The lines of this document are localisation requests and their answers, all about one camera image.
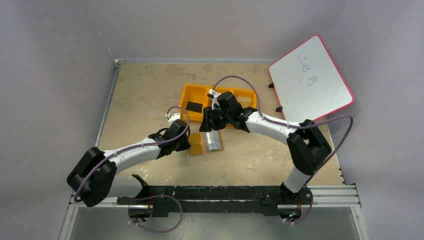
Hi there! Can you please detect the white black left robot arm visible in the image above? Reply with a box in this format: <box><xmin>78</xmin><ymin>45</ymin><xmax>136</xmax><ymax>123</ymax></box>
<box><xmin>66</xmin><ymin>119</ymin><xmax>191</xmax><ymax>207</ymax></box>

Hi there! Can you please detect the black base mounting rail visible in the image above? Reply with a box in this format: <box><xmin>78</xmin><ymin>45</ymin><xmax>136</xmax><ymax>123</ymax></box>
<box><xmin>117</xmin><ymin>175</ymin><xmax>314</xmax><ymax>223</ymax></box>

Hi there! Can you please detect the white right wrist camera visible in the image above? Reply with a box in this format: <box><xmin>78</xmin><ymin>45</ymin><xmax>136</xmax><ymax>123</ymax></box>
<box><xmin>207</xmin><ymin>89</ymin><xmax>221</xmax><ymax>110</ymax></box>

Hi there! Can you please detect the white board with pink frame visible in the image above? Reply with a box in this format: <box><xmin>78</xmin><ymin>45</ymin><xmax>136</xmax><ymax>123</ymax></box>
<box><xmin>268</xmin><ymin>34</ymin><xmax>355</xmax><ymax>122</ymax></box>

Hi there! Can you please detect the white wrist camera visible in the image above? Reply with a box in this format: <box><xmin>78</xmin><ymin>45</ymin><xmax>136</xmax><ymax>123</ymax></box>
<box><xmin>166</xmin><ymin>112</ymin><xmax>182</xmax><ymax>126</ymax></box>
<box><xmin>207</xmin><ymin>89</ymin><xmax>221</xmax><ymax>110</ymax></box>

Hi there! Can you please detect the black card in bin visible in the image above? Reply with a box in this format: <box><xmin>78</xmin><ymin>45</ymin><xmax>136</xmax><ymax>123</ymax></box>
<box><xmin>185</xmin><ymin>101</ymin><xmax>203</xmax><ymax>113</ymax></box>

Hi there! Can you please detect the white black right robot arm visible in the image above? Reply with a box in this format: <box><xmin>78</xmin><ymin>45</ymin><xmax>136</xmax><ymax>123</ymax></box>
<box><xmin>199</xmin><ymin>89</ymin><xmax>332</xmax><ymax>194</ymax></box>

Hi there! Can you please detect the yellow plastic sorting bin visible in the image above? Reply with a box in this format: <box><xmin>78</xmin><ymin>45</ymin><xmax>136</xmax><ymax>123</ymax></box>
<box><xmin>179</xmin><ymin>83</ymin><xmax>257</xmax><ymax>128</ymax></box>

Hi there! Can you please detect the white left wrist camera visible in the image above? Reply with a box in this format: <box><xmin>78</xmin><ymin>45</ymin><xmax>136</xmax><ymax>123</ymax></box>
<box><xmin>166</xmin><ymin>112</ymin><xmax>182</xmax><ymax>126</ymax></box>

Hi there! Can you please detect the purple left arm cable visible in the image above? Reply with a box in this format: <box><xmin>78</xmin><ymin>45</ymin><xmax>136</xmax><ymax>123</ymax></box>
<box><xmin>73</xmin><ymin>105</ymin><xmax>191</xmax><ymax>234</ymax></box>

